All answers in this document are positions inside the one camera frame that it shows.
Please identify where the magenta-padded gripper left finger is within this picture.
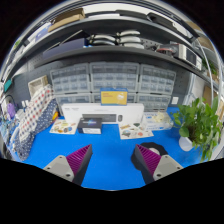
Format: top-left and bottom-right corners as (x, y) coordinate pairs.
(43, 143), (94, 187)

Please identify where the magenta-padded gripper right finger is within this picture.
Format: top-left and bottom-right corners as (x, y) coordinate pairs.
(133, 144), (184, 185)

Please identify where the navy white-dotted cloth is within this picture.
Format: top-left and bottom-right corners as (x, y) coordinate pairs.
(14, 98), (60, 162)

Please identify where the white blue glove box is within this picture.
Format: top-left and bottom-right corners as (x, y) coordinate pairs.
(143, 111), (174, 131)

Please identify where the small black box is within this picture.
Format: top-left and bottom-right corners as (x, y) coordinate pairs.
(77, 117), (103, 135)

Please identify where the green plant in white pot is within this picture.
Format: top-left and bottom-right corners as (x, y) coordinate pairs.
(171, 96), (224, 163)

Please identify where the long white keyboard box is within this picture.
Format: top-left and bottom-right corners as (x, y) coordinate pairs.
(60, 102), (145, 125)

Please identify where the red blue checked cloth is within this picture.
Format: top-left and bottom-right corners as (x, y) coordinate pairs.
(18, 83), (54, 141)

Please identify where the white woven basket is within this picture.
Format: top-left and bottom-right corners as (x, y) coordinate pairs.
(27, 75), (50, 98)

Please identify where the yellow and blue box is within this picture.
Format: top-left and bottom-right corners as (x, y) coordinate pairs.
(99, 87), (129, 106)

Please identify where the dark wall shelf unit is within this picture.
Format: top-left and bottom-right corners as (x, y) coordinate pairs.
(6, 6), (222, 83)

